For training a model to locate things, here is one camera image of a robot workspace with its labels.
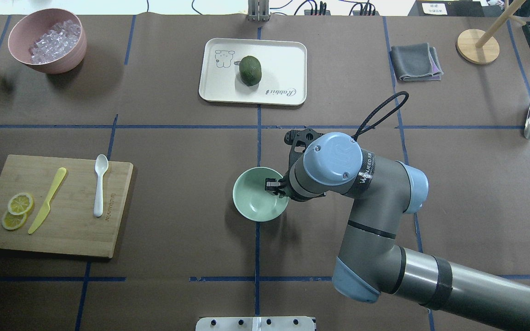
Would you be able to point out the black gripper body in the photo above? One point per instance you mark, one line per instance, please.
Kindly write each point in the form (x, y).
(274, 185)

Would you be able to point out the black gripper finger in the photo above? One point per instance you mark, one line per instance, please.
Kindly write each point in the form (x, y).
(276, 186)

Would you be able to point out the light green bowl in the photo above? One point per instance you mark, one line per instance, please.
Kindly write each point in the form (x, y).
(251, 199)

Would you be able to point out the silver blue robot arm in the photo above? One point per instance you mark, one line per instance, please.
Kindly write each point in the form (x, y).
(369, 261)

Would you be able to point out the white plastic spoon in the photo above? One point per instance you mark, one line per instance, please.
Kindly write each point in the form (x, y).
(100, 167)

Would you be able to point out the pink bowl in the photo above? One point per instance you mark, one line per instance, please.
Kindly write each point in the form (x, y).
(31, 27)

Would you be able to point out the white rabbit tray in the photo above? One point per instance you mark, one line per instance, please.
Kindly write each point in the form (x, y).
(284, 72)

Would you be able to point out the green avocado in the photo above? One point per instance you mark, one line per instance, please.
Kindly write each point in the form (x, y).
(250, 70)

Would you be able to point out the upper black usb hub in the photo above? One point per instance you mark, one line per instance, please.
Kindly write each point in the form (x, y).
(319, 9)

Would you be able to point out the black usb hub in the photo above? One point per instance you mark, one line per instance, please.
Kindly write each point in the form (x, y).
(363, 9)
(319, 9)

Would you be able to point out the grey folded cloth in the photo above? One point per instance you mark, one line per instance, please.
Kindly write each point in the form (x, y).
(418, 62)

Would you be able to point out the lower black usb hub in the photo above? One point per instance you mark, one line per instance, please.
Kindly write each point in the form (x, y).
(363, 9)

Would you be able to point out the black sign holder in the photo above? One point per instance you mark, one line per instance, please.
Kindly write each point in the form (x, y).
(451, 8)

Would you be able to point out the yellow plastic knife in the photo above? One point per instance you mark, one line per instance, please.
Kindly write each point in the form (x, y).
(46, 205)

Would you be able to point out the bamboo cutting board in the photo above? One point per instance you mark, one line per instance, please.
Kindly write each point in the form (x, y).
(70, 227)

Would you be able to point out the wooden mug tree stand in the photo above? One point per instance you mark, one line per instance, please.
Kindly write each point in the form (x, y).
(480, 47)

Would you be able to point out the upper lemon slice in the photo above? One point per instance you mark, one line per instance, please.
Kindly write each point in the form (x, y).
(20, 204)

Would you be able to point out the lemon slice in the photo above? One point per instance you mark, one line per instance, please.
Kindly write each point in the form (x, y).
(13, 222)
(20, 204)

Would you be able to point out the clear ice cubes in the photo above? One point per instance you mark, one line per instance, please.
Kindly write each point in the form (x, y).
(56, 43)

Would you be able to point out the lower lemon slice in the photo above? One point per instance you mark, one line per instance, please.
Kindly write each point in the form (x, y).
(13, 222)

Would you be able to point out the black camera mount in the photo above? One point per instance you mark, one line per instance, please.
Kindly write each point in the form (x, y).
(299, 140)

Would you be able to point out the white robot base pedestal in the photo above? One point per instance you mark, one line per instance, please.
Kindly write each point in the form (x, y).
(257, 323)

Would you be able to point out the aluminium frame post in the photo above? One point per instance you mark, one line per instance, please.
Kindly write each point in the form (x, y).
(259, 10)

